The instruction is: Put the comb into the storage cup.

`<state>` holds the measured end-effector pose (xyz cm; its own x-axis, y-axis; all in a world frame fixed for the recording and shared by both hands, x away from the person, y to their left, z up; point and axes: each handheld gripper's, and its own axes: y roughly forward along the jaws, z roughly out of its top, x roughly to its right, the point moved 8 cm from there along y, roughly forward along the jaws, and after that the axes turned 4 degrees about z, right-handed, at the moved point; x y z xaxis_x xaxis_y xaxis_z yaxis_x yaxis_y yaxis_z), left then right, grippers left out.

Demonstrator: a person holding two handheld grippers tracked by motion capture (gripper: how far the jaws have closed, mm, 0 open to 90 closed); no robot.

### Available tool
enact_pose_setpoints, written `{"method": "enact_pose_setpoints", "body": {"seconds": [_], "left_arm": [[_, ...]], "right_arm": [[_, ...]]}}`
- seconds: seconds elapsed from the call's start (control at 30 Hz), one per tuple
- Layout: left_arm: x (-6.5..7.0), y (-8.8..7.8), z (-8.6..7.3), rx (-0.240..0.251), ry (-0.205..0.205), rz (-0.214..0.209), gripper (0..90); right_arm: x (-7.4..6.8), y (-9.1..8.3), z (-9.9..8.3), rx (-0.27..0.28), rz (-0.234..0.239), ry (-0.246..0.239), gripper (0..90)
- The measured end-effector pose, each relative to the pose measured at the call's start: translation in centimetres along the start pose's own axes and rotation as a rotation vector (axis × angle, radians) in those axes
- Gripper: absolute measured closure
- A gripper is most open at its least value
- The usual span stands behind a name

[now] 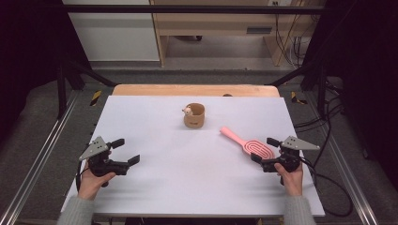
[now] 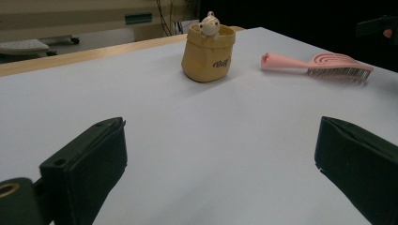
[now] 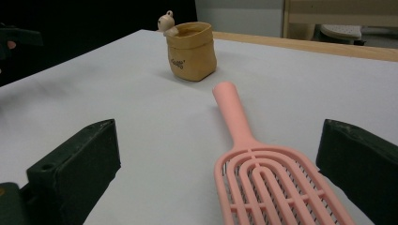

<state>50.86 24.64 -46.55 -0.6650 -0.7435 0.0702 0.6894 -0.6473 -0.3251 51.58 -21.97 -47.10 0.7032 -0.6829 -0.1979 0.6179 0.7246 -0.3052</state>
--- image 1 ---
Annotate black curtain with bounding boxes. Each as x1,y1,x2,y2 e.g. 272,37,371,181
302,0,398,184
0,0,92,143

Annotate hanging desk cables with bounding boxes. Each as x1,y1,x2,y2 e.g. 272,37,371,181
273,13,313,69

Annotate person's right hand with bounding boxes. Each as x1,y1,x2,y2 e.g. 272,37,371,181
274,162,304,197

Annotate white cabinet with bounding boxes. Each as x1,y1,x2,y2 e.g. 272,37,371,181
61,0,161,62

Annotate yellow and black tape strip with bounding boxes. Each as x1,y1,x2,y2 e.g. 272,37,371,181
290,90,309,106
89,89,103,108

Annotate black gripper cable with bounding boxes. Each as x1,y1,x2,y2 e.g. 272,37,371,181
299,157,354,218
75,164,91,192

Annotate wooden desk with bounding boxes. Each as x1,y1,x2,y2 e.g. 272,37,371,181
149,0,317,68

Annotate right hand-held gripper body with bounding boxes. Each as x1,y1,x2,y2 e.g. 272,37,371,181
262,136,321,173

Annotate light wooden table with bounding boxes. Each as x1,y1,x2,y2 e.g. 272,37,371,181
112,83,281,98

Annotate bundle of black floor cables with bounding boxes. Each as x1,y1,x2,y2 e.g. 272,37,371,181
294,79,346,168

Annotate aluminium rail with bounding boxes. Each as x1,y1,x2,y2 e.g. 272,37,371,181
0,90,80,225
325,134,380,225

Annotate black metal stand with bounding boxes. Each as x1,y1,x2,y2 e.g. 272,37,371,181
268,60,329,118
56,59,117,120

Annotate tan cup with animal figure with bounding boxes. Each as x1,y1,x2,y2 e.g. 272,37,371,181
182,102,207,129

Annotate black metal crossbar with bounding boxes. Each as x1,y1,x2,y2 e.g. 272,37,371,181
62,4,327,15

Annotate person's left hand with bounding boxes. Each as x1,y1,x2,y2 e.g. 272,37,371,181
77,167,116,201

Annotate pink hairbrush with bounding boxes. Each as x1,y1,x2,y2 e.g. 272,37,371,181
219,126,276,159

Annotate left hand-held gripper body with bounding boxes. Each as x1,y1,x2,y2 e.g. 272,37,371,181
79,136,130,178

